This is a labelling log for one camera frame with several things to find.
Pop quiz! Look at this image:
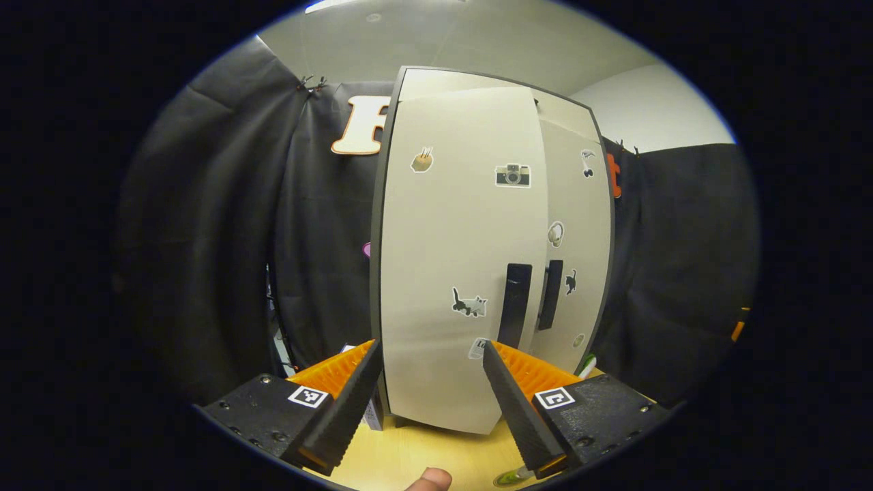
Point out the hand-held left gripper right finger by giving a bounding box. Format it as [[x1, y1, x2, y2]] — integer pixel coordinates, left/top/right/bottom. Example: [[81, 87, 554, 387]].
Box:
[[482, 340, 672, 479]]

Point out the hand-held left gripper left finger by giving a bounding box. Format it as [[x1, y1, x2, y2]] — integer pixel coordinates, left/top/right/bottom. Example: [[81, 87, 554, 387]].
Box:
[[198, 339, 383, 477]]

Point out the green label bottle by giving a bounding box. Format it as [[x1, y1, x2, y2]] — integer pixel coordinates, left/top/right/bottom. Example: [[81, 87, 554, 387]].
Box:
[[492, 467, 539, 488]]

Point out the white cabinet door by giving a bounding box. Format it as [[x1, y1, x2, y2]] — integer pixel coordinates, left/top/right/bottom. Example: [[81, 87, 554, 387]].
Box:
[[532, 89, 612, 374], [379, 87, 550, 435]]

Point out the white and grey cabinet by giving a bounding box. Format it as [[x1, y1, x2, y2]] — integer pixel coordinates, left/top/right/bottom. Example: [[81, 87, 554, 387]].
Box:
[[368, 65, 616, 430]]

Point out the small white box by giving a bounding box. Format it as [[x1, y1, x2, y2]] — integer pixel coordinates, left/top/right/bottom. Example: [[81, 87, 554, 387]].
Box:
[[361, 396, 385, 432]]

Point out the black backdrop cloth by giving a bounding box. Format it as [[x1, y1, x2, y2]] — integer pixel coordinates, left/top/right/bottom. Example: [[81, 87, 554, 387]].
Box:
[[113, 38, 386, 410], [590, 136, 761, 406]]

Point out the ceiling light panel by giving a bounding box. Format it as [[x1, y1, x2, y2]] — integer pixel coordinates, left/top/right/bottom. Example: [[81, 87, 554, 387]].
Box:
[[305, 0, 369, 14]]

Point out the black left door handle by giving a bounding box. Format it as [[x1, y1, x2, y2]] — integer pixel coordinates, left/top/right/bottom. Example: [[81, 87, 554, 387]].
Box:
[[498, 263, 533, 348]]

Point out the black door handle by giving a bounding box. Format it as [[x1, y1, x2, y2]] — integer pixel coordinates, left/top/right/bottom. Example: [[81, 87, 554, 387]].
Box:
[[498, 263, 533, 348], [537, 259, 564, 331]]

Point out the black right door handle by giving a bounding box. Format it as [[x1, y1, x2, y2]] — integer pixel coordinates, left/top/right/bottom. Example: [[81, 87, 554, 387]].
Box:
[[537, 259, 564, 331]]

